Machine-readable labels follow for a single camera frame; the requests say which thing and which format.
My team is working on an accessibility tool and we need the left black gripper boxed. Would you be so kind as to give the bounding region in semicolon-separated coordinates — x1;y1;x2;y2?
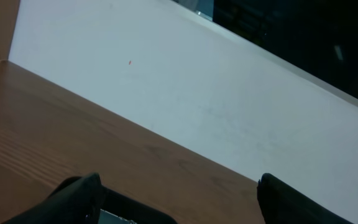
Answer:
5;173;177;224

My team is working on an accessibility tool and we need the dark window above wall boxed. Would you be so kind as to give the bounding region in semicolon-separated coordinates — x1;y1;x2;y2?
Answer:
174;0;358;99

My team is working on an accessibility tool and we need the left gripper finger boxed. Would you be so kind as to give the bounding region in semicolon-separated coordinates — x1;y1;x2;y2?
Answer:
257;173;351;224

